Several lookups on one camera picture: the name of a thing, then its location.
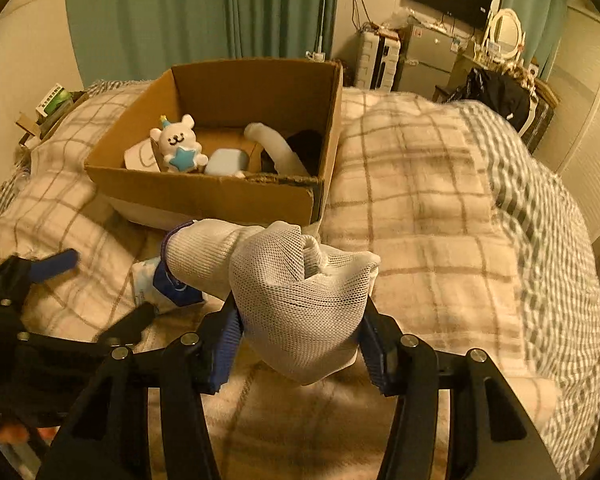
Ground white knit glove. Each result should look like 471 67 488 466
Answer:
162 219 380 386

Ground grey mini fridge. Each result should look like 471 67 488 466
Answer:
392 24 457 100

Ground white wardrobe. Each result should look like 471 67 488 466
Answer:
534 8 600 240

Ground plaid bed blanket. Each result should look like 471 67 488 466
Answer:
0 84 560 479

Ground striped grey bed sheet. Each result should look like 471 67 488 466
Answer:
451 101 600 479

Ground white oval vanity mirror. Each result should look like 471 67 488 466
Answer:
482 8 526 63

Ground brown cardboard box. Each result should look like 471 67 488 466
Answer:
84 58 342 231

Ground white bear plush toy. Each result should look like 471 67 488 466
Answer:
149 114 209 174

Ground left human hand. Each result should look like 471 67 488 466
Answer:
0 422 58 445

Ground green window curtain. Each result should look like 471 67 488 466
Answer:
66 0 336 84

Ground black clothes on chair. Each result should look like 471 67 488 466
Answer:
449 67 531 132

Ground green right curtain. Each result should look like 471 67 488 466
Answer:
501 0 568 79

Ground white curved tube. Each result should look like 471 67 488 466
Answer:
244 122 310 177

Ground white suitcase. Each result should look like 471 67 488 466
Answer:
354 28 401 92

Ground light blue small box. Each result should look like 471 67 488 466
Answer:
204 148 249 177

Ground blue Vinda tissue pack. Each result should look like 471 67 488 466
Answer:
131 257 204 314

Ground bedside cardboard box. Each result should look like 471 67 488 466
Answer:
16 84 88 148

